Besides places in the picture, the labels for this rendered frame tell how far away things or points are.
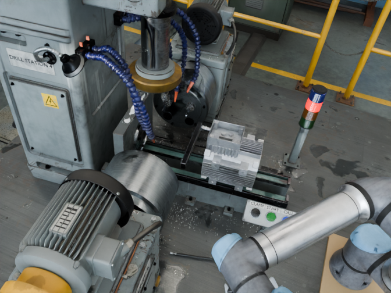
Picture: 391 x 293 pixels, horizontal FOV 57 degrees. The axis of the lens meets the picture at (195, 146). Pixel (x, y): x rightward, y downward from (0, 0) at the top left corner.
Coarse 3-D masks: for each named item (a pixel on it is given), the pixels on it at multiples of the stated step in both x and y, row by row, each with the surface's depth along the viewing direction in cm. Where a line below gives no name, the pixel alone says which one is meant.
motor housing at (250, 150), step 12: (252, 144) 133; (204, 156) 132; (240, 156) 131; (252, 156) 130; (204, 168) 133; (228, 168) 130; (252, 168) 130; (228, 180) 134; (240, 180) 133; (252, 180) 131
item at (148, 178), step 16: (112, 160) 119; (128, 160) 114; (144, 160) 114; (160, 160) 117; (112, 176) 110; (128, 176) 109; (144, 176) 110; (160, 176) 113; (144, 192) 107; (160, 192) 111; (176, 192) 124; (144, 208) 106; (160, 208) 109
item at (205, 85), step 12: (192, 60) 162; (192, 72) 153; (204, 72) 157; (204, 84) 153; (156, 96) 156; (168, 96) 153; (180, 96) 152; (192, 96) 150; (204, 96) 150; (156, 108) 160; (168, 108) 158; (180, 108) 156; (192, 108) 151; (204, 108) 152; (168, 120) 163; (180, 120) 161; (192, 120) 158
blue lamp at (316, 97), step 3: (312, 90) 143; (312, 93) 143; (315, 93) 142; (309, 96) 146; (312, 96) 144; (315, 96) 143; (318, 96) 142; (321, 96) 142; (324, 96) 143; (312, 99) 144; (315, 99) 143; (318, 99) 143; (321, 99) 143; (315, 102) 144; (318, 102) 144; (321, 102) 145
